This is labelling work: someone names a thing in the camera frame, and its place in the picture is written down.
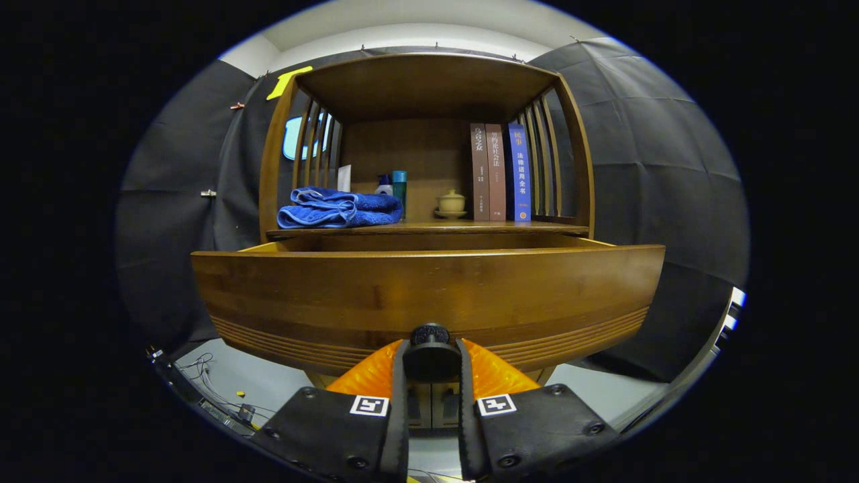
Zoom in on reddish brown book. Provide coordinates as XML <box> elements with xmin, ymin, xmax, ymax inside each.
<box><xmin>485</xmin><ymin>123</ymin><xmax>507</xmax><ymax>222</ymax></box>

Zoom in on blue book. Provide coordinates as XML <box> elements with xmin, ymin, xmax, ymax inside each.
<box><xmin>505</xmin><ymin>122</ymin><xmax>532</xmax><ymax>223</ymax></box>

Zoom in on thin floor cables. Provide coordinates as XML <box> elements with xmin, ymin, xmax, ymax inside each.
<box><xmin>176</xmin><ymin>352</ymin><xmax>276</xmax><ymax>430</ymax></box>

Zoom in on wooden countertop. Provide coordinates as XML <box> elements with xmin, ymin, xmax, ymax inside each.
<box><xmin>266</xmin><ymin>215</ymin><xmax>590</xmax><ymax>239</ymax></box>

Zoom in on dark brown book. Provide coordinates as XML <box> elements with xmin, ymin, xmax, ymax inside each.
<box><xmin>470</xmin><ymin>123</ymin><xmax>491</xmax><ymax>222</ymax></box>

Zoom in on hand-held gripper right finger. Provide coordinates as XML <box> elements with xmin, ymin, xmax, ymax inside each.
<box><xmin>456</xmin><ymin>337</ymin><xmax>619</xmax><ymax>482</ymax></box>

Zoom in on brown wooden cabinet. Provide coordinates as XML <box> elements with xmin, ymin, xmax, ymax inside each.
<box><xmin>258</xmin><ymin>52</ymin><xmax>597</xmax><ymax>430</ymax></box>

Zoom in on brown wooden drawer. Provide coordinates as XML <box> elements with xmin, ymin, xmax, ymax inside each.
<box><xmin>190</xmin><ymin>231</ymin><xmax>666</xmax><ymax>378</ymax></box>

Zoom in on blue folded towel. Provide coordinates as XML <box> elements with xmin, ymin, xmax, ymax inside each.
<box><xmin>276</xmin><ymin>186</ymin><xmax>405</xmax><ymax>229</ymax></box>

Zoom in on black round drawer knob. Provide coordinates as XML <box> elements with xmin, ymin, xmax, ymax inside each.
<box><xmin>403</xmin><ymin>323</ymin><xmax>464</xmax><ymax>384</ymax></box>

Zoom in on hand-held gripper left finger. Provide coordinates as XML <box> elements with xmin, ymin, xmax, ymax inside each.
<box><xmin>252</xmin><ymin>339</ymin><xmax>411</xmax><ymax>483</ymax></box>

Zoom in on wooden cabinet door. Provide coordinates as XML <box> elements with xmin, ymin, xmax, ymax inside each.
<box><xmin>433</xmin><ymin>381</ymin><xmax>460</xmax><ymax>430</ymax></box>
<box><xmin>408</xmin><ymin>381</ymin><xmax>434</xmax><ymax>430</ymax></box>

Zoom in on white side cabinet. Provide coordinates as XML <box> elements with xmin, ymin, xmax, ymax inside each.
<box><xmin>711</xmin><ymin>286</ymin><xmax>747</xmax><ymax>350</ymax></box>

